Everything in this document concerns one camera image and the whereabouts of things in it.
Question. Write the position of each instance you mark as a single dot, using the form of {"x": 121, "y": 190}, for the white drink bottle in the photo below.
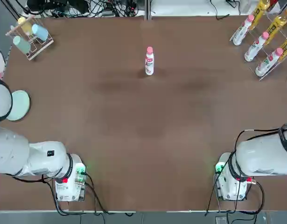
{"x": 149, "y": 65}

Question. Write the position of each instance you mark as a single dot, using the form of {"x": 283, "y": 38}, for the pink bottle cap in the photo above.
{"x": 149, "y": 49}

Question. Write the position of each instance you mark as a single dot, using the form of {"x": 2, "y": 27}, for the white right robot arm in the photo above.
{"x": 262, "y": 154}

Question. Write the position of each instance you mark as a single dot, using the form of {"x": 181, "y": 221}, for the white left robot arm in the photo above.
{"x": 8, "y": 149}

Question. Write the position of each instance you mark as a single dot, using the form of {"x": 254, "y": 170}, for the white bottle with pink cap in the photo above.
{"x": 253, "y": 50}
{"x": 264, "y": 66}
{"x": 240, "y": 32}

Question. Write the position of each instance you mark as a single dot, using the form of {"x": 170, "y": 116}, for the clear acrylic bottle shelf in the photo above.
{"x": 277, "y": 66}

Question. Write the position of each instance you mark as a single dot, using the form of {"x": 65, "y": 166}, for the yellow drink bottle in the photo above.
{"x": 286, "y": 46}
{"x": 275, "y": 28}
{"x": 257, "y": 14}

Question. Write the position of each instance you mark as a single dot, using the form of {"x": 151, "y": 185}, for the white side table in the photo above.
{"x": 192, "y": 7}

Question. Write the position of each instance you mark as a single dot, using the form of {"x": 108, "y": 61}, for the pale green plate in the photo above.
{"x": 18, "y": 106}

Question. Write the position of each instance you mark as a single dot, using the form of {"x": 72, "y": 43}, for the light blue cup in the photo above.
{"x": 40, "y": 32}

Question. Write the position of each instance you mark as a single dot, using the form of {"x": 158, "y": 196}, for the grey floor socket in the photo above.
{"x": 220, "y": 219}

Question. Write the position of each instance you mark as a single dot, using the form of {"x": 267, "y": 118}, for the pale green cup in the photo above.
{"x": 21, "y": 44}

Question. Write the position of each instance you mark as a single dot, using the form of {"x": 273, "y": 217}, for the black equipment box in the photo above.
{"x": 45, "y": 4}

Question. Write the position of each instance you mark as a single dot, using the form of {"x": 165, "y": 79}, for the yellow cup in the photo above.
{"x": 25, "y": 25}

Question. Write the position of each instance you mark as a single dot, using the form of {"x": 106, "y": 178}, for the pink cup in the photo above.
{"x": 0, "y": 75}

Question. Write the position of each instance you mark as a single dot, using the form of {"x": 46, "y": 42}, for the aluminium frame post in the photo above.
{"x": 148, "y": 9}

